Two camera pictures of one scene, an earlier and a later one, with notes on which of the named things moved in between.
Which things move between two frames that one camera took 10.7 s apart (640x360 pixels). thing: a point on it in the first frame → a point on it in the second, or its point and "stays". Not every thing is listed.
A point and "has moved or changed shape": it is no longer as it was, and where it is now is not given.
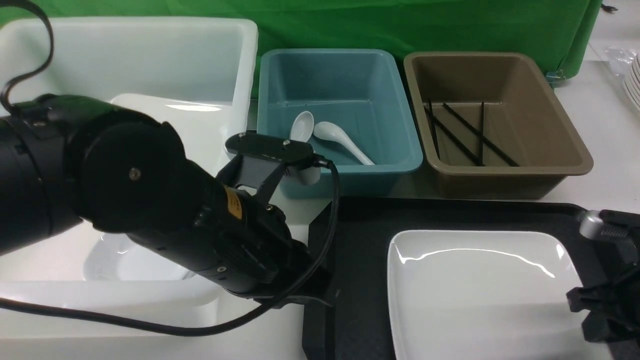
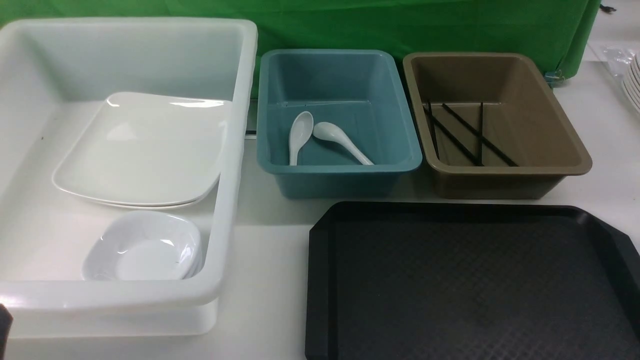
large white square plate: [484, 295] has moved or changed shape
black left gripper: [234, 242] → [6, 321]
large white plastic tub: [197, 75] stays
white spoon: [302, 127] stays
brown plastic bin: [489, 127] stays
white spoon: [331, 131] stays
